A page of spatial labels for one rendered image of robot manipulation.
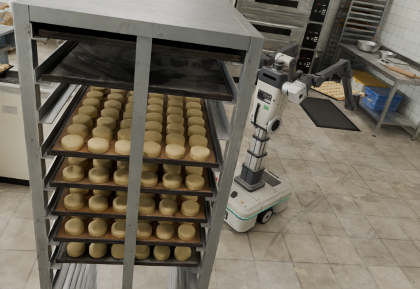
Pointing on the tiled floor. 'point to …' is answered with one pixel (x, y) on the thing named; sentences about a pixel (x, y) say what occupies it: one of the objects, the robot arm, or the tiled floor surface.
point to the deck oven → (285, 11)
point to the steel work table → (385, 117)
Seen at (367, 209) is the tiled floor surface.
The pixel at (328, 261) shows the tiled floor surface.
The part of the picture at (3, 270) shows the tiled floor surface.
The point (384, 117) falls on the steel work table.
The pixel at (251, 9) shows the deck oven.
